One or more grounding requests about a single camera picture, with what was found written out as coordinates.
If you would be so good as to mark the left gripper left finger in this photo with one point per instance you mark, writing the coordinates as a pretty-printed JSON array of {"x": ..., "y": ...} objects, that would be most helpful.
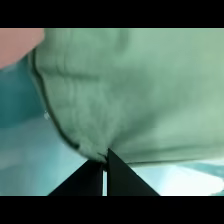
[{"x": 86, "y": 181}]

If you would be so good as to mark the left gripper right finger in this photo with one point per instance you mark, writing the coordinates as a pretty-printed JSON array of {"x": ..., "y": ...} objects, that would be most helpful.
[{"x": 125, "y": 180}]

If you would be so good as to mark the pale green shirt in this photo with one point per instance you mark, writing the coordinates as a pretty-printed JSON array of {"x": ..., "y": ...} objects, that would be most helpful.
[{"x": 133, "y": 93}]

